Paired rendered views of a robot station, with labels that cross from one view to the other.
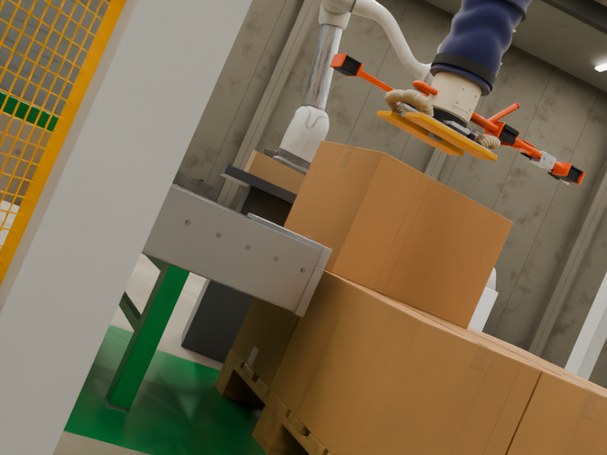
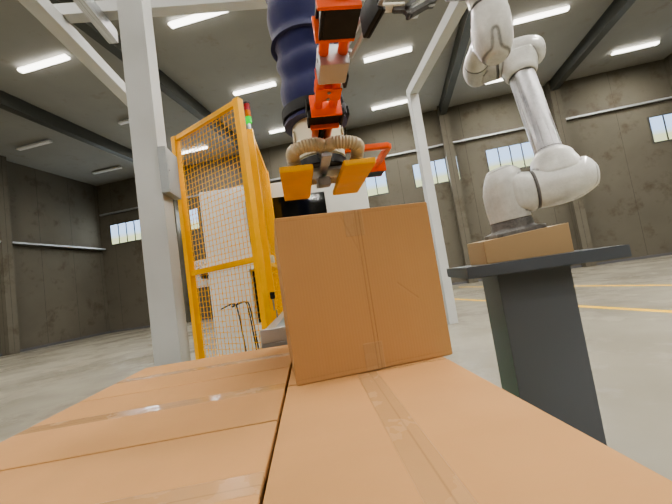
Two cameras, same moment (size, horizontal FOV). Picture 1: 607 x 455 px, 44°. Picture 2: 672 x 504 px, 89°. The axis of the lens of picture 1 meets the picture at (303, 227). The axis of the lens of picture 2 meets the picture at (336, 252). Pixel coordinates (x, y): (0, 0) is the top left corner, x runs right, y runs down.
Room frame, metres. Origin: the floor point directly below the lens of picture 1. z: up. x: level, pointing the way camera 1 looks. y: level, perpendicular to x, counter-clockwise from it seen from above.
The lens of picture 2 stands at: (2.98, -1.38, 0.77)
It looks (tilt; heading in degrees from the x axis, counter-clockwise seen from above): 5 degrees up; 109
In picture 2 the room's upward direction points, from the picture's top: 9 degrees counter-clockwise
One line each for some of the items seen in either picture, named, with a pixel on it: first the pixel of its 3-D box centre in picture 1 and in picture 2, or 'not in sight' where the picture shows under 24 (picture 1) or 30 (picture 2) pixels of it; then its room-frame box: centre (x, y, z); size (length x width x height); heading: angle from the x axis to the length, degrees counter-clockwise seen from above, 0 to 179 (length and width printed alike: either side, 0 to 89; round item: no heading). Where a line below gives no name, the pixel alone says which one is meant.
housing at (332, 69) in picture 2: (542, 160); (331, 64); (2.80, -0.71, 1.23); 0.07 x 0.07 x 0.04; 25
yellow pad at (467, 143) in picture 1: (453, 132); (296, 180); (2.52, -0.33, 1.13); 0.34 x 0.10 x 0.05; 115
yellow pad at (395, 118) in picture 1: (423, 129); (350, 174); (2.69, -0.25, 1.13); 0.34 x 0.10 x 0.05; 115
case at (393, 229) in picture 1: (393, 233); (342, 288); (2.61, -0.29, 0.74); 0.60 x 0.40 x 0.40; 120
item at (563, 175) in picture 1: (568, 172); (335, 12); (2.85, -0.83, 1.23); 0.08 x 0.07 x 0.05; 115
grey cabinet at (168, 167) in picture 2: not in sight; (170, 174); (1.33, 0.36, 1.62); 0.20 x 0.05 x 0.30; 114
